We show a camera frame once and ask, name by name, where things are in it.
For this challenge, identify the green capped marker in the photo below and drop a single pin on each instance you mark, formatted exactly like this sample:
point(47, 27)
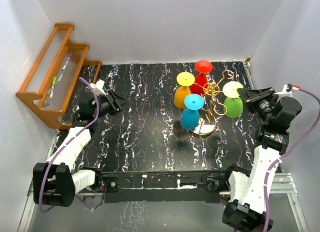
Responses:
point(52, 87)

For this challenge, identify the red wine glass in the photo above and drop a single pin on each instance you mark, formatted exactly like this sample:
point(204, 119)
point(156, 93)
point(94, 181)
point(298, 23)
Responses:
point(203, 67)

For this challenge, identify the blue wine glass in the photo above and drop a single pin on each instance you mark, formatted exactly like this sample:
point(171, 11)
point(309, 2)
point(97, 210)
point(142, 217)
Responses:
point(190, 117)

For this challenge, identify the purple capped marker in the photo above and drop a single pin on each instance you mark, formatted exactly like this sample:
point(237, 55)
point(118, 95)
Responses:
point(67, 61)

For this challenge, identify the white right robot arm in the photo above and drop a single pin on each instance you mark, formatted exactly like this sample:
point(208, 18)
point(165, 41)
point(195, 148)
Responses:
point(247, 209)

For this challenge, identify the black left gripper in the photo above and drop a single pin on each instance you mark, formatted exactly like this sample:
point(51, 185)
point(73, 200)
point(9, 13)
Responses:
point(119, 103)

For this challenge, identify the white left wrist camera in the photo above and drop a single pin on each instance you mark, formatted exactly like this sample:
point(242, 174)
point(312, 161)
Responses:
point(98, 87)

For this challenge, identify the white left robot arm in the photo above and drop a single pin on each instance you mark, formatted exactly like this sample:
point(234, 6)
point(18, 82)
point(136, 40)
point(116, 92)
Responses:
point(53, 182)

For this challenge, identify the yellow wine glass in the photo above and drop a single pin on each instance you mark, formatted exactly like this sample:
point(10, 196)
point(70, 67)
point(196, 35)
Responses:
point(185, 80)

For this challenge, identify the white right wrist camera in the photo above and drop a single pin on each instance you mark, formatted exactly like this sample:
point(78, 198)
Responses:
point(288, 90)

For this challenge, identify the gold wire wine glass rack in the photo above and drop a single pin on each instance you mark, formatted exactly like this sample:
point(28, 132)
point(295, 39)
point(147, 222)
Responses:
point(213, 104)

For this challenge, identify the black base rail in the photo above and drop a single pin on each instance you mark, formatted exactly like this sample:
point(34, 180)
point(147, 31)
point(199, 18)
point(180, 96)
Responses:
point(169, 186)

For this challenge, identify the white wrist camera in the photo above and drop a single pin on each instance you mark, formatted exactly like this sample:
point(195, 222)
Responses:
point(288, 90)
point(98, 87)

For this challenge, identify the green wine glass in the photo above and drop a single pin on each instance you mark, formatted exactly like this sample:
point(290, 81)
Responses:
point(233, 105)

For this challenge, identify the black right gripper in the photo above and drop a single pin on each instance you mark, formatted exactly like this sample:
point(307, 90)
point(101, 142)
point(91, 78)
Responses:
point(254, 96)

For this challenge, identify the wooden stepped shelf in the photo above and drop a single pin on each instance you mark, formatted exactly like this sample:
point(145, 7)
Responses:
point(35, 90)

